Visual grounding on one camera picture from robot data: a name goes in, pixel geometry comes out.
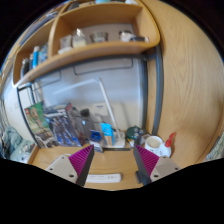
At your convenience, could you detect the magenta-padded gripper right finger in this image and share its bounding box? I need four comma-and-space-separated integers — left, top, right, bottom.
132, 143, 182, 187

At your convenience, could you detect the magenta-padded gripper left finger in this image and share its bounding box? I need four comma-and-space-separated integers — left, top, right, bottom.
44, 143, 96, 188

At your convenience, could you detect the white pump bottle red cap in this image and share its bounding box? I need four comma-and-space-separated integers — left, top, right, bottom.
156, 131, 177, 158

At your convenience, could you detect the white mug with black print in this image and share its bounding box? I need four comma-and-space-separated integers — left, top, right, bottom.
144, 134, 164, 156

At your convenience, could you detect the white power strip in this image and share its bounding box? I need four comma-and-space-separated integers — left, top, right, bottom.
84, 172, 123, 184

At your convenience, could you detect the small blue and white box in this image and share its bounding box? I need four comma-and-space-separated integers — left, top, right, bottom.
88, 129, 104, 153

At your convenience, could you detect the blue robot model kit box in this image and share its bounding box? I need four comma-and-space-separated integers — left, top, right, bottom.
42, 102, 83, 148

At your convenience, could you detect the dark green bowl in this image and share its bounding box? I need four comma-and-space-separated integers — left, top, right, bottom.
125, 125, 145, 141

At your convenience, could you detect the dark metal ruler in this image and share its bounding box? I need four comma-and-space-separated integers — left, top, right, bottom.
103, 147, 132, 152

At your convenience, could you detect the tall teal carton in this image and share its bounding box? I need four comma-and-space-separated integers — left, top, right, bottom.
99, 122, 116, 148

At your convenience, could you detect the green toy figure box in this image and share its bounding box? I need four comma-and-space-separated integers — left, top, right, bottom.
23, 101, 54, 149

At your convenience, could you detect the plain white carton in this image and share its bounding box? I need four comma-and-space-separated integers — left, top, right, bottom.
92, 103, 109, 124

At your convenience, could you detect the grey green bedding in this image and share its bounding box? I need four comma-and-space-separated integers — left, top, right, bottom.
0, 125, 36, 164

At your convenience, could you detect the white desk lamp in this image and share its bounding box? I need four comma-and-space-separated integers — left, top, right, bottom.
53, 77, 127, 149

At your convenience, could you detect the wooden shelf unit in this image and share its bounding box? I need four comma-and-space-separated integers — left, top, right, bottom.
11, 0, 162, 89

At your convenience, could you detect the dark metal desk frame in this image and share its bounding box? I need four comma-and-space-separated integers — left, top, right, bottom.
16, 44, 165, 149

